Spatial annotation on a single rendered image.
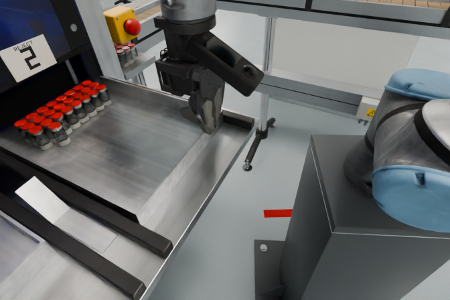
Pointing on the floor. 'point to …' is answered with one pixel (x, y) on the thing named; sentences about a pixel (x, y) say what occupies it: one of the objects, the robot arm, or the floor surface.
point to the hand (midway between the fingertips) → (213, 128)
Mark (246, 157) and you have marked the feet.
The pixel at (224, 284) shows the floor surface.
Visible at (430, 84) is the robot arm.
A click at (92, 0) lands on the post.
